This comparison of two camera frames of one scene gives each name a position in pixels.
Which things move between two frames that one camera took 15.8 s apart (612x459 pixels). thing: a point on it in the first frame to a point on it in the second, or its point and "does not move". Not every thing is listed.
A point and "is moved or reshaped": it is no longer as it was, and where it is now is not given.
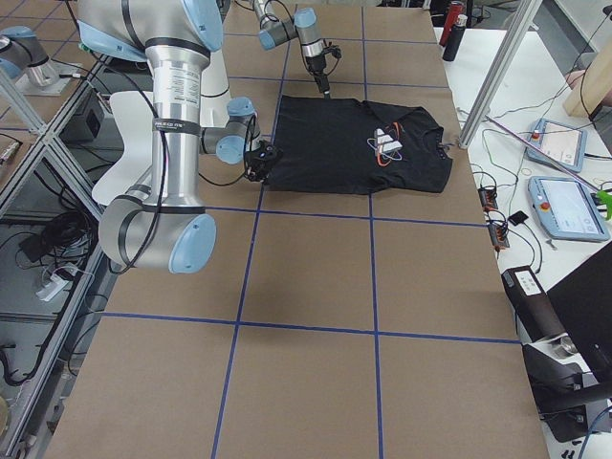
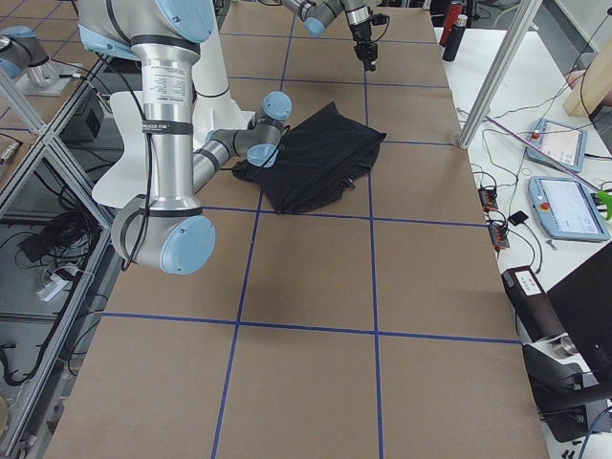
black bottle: x=454 y=38 does not move
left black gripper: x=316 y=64 to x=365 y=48
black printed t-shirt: x=330 y=144 is moved or reshaped
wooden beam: x=595 y=84 does not move
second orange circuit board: x=498 y=236 does not move
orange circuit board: x=488 y=199 does not move
